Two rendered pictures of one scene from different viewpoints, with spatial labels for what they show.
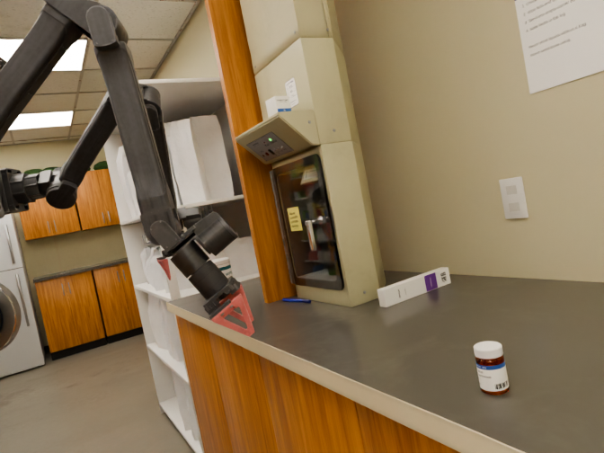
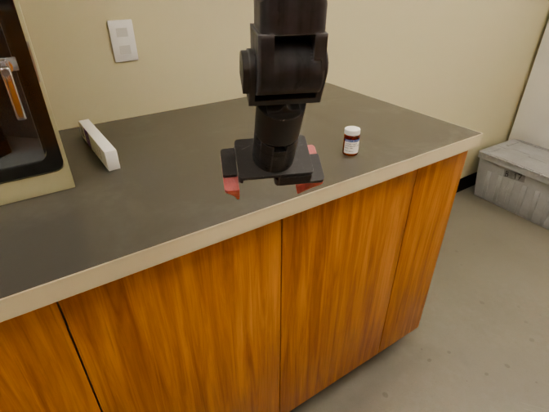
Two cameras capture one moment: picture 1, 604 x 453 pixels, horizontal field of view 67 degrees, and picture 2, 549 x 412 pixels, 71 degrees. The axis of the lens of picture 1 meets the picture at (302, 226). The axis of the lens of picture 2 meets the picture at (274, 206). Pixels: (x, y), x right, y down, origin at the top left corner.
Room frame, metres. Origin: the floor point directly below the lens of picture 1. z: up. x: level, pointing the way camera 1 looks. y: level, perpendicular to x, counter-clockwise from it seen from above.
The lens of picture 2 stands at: (0.91, 0.67, 1.35)
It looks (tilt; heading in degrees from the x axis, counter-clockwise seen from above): 32 degrees down; 266
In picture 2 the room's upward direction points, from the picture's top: straight up
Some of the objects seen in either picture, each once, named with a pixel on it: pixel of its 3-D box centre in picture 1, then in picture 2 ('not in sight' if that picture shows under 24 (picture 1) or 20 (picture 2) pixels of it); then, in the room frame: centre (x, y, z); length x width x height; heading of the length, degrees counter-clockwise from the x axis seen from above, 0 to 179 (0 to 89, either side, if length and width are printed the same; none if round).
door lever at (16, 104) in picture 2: (315, 233); (11, 90); (1.31, -0.04, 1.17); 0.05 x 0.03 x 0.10; 119
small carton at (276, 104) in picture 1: (279, 109); not in sight; (1.34, 0.00, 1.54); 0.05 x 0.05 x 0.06; 37
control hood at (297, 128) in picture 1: (273, 140); not in sight; (1.40, 0.03, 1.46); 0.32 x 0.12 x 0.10; 29
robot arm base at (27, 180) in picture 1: (27, 188); not in sight; (1.31, 0.75, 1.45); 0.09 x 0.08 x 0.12; 7
